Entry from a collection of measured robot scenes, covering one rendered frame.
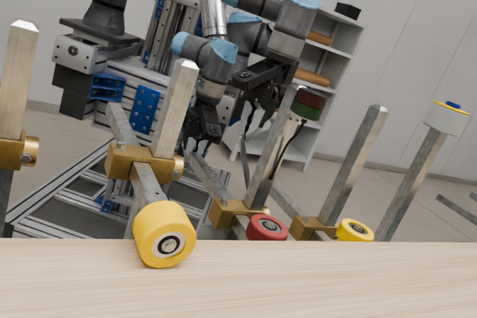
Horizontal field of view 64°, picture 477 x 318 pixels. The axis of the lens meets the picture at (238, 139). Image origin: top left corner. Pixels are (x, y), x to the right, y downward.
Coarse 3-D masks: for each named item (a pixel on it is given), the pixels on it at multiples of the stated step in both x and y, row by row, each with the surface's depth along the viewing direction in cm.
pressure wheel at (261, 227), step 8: (256, 216) 76; (264, 216) 77; (272, 216) 78; (248, 224) 74; (256, 224) 73; (264, 224) 75; (272, 224) 74; (280, 224) 76; (248, 232) 74; (256, 232) 72; (264, 232) 71; (272, 232) 72; (280, 232) 73; (288, 232) 75; (248, 240) 74; (256, 240) 72; (264, 240) 71; (272, 240) 71; (280, 240) 72
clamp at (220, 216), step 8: (216, 200) 85; (232, 200) 87; (240, 200) 88; (216, 208) 83; (224, 208) 82; (232, 208) 84; (240, 208) 85; (264, 208) 89; (208, 216) 86; (216, 216) 83; (224, 216) 82; (232, 216) 83; (248, 216) 85; (216, 224) 83; (224, 224) 83
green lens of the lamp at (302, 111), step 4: (292, 104) 76; (296, 104) 75; (300, 104) 74; (292, 108) 76; (296, 108) 75; (300, 108) 74; (304, 108) 74; (308, 108) 73; (296, 112) 75; (300, 112) 74; (304, 112) 74; (308, 112) 74; (312, 112) 74; (316, 112) 74; (320, 112) 75; (304, 116) 74; (308, 116) 74; (312, 116) 74; (316, 116) 74; (316, 120) 75
